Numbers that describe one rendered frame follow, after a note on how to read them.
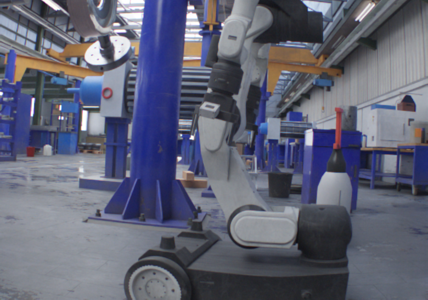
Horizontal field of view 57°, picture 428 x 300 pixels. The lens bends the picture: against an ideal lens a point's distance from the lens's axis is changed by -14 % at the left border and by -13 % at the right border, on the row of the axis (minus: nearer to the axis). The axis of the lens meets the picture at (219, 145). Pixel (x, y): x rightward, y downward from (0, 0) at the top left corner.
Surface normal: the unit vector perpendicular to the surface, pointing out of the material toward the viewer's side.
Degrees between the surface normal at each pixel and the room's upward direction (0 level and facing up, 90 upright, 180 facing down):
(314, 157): 90
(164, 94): 90
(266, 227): 90
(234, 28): 90
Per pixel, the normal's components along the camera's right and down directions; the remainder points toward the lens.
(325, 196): -0.76, -0.04
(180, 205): -0.43, -0.03
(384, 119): -0.04, -0.01
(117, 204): 0.34, 0.01
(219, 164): -0.21, 0.40
